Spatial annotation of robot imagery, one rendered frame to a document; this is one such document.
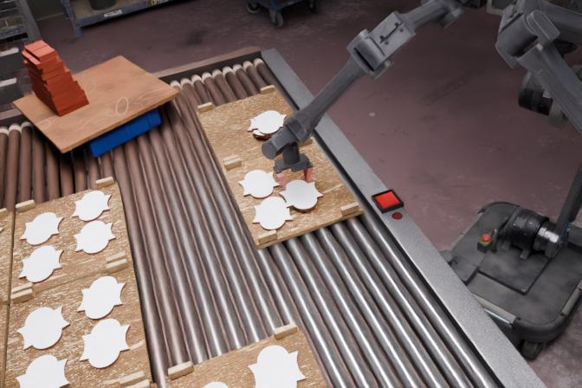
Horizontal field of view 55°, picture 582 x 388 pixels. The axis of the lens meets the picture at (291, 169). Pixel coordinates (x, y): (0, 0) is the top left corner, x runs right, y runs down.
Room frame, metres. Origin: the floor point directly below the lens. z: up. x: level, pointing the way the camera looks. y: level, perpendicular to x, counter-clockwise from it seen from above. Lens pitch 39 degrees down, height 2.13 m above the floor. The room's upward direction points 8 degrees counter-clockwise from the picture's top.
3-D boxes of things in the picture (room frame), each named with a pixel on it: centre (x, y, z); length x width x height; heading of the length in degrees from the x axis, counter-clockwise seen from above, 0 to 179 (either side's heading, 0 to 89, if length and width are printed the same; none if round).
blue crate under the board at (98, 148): (1.94, 0.70, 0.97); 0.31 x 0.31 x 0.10; 37
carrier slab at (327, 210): (1.39, 0.02, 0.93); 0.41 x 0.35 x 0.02; 15
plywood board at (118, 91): (1.99, 0.74, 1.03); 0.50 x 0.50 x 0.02; 37
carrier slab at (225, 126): (1.79, 0.13, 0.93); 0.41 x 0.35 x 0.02; 16
